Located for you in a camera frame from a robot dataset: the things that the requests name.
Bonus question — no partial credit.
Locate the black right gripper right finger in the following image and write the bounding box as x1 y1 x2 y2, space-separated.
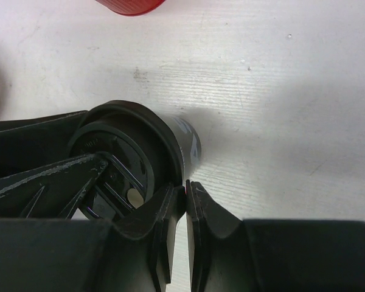
186 181 365 291

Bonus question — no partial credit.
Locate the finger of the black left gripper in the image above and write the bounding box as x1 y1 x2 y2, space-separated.
0 111 86 178
0 154 108 219

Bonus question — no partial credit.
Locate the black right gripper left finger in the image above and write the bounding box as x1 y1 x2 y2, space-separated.
0 184 186 291

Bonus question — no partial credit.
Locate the black cup lid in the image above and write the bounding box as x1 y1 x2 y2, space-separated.
68 100 184 221

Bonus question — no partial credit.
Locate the black paper coffee cup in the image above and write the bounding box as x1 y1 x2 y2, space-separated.
161 115 202 181

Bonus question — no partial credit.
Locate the red cylindrical straw holder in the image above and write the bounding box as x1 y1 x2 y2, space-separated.
97 0 165 16

